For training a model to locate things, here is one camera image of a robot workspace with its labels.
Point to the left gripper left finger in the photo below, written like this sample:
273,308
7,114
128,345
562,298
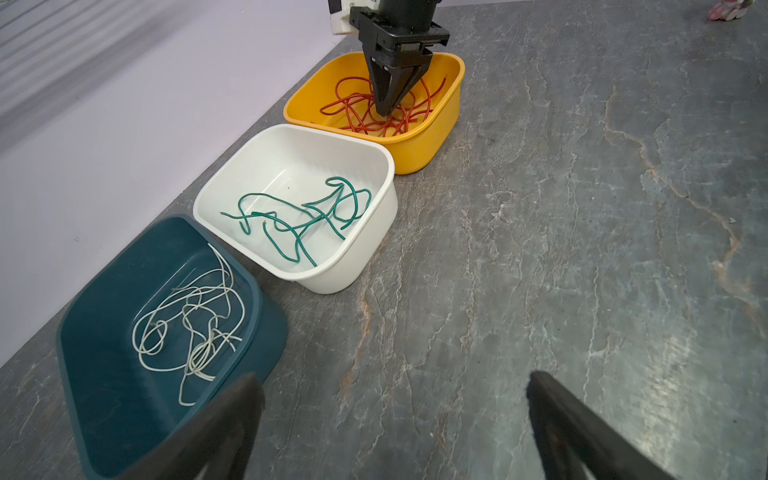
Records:
216,443

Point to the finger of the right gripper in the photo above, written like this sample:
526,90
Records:
384,85
408,67

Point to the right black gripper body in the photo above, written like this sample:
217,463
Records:
397,33

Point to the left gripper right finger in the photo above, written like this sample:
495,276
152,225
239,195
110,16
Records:
573,441

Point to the yellow plastic bin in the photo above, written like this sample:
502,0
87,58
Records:
339,98

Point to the teal plastic bin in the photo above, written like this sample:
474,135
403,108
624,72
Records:
172,321

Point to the white plastic bin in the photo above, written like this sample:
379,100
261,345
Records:
308,206

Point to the pink green small toy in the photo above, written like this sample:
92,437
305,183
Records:
729,10

